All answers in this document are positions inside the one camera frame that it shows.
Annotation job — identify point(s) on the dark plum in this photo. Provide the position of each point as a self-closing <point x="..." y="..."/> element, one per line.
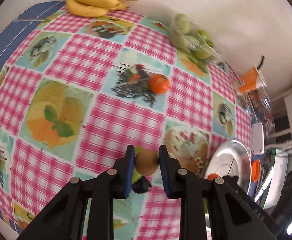
<point x="142" y="185"/>

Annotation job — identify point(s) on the clear plastic longan box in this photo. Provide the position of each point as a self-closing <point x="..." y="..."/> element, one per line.
<point x="261" y="102"/>

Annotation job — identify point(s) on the bag of green fruit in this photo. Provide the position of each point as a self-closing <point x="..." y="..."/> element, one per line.
<point x="193" y="40"/>

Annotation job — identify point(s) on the white power box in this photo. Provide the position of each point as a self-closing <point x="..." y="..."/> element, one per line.
<point x="257" y="138"/>

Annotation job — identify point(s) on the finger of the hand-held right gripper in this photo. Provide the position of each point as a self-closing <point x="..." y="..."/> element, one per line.
<point x="237" y="185"/>

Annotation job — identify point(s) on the dark drinking straw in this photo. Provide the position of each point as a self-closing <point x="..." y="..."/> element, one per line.
<point x="261" y="62"/>

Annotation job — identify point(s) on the brown longan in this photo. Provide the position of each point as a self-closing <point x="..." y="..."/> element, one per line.
<point x="147" y="162"/>

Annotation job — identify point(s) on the orange plastic lid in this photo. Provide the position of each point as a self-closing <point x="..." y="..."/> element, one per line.
<point x="256" y="170"/>

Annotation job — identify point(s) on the orange paper cup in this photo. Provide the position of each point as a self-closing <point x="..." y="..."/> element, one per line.
<point x="251" y="81"/>

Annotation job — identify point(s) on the round metal plate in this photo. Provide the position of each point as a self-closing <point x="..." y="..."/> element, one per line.
<point x="241" y="155"/>

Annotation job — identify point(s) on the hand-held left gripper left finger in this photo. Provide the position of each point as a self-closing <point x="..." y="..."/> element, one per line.
<point x="129" y="175"/>

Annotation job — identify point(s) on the pile of green jujubes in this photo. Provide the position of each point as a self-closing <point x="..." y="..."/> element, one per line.
<point x="183" y="27"/>

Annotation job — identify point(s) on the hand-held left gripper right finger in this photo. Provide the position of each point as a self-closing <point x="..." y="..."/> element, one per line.
<point x="164" y="175"/>

